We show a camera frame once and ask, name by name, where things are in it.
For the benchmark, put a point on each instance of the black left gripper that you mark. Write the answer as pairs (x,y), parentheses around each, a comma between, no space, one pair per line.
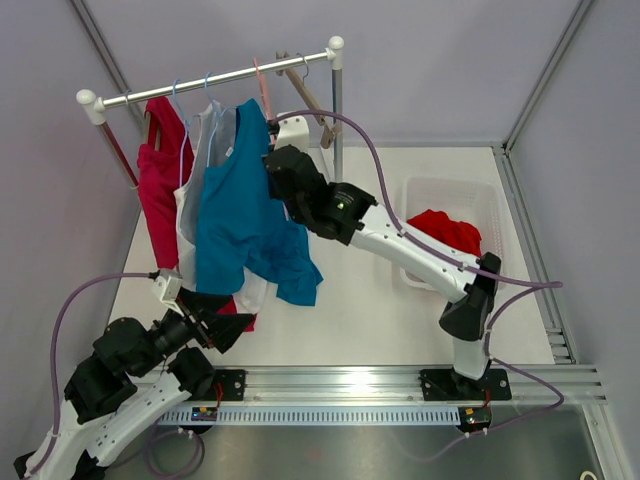
(222,331)

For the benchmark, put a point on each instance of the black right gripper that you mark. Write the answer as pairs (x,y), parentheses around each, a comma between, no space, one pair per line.
(272,192)

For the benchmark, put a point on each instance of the blue t shirt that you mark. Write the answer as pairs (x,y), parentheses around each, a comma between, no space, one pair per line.
(240,227)

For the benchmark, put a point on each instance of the light blue hanger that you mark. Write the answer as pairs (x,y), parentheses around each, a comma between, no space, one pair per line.
(212,100)
(186,123)

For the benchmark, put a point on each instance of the pink wire hanger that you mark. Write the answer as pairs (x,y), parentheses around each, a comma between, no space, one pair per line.
(264,91)

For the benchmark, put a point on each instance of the red t shirt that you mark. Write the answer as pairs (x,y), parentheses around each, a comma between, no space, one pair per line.
(459,235)

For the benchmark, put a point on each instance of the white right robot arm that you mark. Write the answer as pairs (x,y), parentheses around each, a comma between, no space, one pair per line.
(347,214)

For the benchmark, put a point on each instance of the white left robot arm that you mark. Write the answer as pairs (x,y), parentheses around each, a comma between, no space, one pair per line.
(134,375)

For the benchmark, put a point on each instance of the wooden clip hanger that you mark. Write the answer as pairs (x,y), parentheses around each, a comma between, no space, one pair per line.
(332,131)

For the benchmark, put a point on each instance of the white t shirt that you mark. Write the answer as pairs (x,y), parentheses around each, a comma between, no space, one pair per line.
(215,143)

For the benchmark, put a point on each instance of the magenta t shirt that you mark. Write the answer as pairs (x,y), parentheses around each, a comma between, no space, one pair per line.
(158,179)

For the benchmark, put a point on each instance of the clothes rack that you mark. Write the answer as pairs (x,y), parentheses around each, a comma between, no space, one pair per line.
(95,107)

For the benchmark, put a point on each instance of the white plastic basket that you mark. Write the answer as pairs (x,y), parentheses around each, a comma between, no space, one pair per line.
(473,202)

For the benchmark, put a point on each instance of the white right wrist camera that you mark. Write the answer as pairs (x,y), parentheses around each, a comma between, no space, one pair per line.
(293,131)

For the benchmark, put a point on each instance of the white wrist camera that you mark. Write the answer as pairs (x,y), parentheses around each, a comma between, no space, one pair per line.
(293,131)
(166,287)

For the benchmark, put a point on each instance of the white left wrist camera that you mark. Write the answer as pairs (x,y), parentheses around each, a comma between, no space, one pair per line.
(166,287)

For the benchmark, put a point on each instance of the white slotted cable duct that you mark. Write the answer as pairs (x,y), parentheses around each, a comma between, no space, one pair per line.
(420,415)

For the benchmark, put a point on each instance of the aluminium mounting rail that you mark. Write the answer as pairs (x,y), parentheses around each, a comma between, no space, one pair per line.
(530,384)

